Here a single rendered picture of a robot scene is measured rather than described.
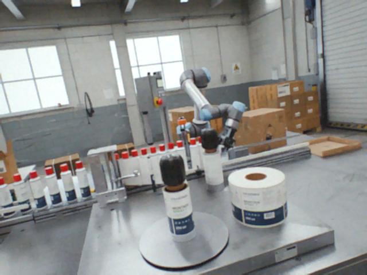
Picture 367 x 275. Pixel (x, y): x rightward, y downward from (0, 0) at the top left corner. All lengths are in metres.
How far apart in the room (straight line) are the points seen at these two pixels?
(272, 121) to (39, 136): 5.93
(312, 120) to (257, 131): 4.07
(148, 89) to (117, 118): 5.49
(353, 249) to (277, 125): 1.12
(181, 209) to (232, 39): 7.54
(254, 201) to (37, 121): 6.37
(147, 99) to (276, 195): 0.83
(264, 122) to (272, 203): 1.00
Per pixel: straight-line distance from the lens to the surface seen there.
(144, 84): 1.39
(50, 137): 6.93
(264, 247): 0.86
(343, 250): 0.97
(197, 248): 0.85
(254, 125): 1.79
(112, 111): 6.83
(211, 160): 1.17
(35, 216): 1.51
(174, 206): 0.83
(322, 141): 2.12
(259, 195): 0.89
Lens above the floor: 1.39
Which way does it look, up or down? 10 degrees down
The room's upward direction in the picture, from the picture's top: 9 degrees counter-clockwise
